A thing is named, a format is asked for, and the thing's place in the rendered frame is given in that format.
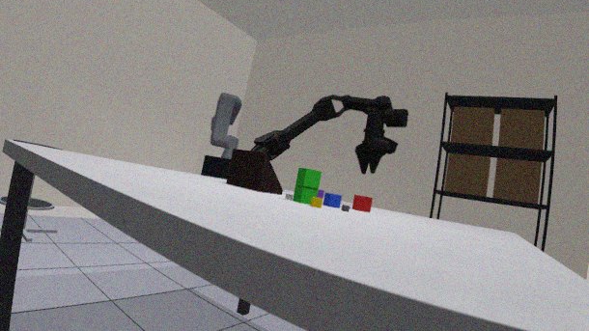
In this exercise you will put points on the red block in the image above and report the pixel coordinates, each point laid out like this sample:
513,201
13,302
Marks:
362,203

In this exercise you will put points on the blue block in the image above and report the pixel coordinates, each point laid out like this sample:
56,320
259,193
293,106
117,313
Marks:
332,200

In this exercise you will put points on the small yellow block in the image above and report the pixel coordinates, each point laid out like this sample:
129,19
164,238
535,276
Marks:
316,202

